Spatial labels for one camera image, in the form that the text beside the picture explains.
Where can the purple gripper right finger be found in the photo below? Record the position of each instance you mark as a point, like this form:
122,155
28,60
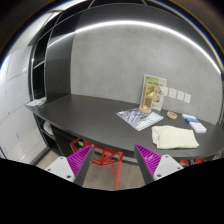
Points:
154,166

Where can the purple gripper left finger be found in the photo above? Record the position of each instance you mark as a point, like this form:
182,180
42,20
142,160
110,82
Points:
74,167

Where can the cream folded towel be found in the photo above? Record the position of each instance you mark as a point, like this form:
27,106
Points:
169,137

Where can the open magazine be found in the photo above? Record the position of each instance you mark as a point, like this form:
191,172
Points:
139,120

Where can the small round wooden coaster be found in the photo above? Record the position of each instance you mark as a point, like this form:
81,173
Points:
171,115

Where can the round wooden menu base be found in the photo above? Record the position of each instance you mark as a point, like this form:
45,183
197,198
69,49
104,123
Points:
144,109

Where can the white blue box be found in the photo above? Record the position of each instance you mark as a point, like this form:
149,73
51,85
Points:
194,123

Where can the upright menu card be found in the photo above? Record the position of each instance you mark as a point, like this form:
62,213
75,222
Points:
153,92

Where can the white papers on counter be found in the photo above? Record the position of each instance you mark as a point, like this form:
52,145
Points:
37,102

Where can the black tall shelf cabinet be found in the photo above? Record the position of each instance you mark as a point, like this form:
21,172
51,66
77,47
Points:
50,59

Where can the red wire chair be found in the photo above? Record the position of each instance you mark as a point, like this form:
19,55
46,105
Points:
108,157

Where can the white wall outlet panel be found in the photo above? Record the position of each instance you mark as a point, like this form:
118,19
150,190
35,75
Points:
174,95

